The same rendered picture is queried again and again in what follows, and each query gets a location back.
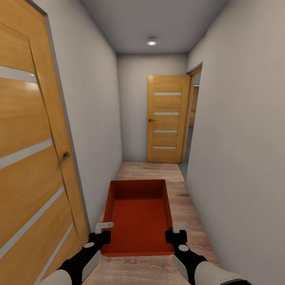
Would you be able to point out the garage door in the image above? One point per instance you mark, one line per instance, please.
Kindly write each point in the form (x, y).
(193, 105)

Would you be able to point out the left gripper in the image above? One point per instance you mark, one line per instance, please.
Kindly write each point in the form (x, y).
(105, 237)

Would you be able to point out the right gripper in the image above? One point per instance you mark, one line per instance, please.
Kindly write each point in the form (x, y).
(171, 237)

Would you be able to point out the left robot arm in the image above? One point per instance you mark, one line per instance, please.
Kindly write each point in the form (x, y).
(74, 271)

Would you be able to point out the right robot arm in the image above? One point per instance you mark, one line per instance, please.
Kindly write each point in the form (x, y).
(194, 268)

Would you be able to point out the downlight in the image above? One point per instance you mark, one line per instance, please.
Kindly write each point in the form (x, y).
(151, 42)

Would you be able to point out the storage box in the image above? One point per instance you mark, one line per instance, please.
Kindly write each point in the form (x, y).
(141, 214)

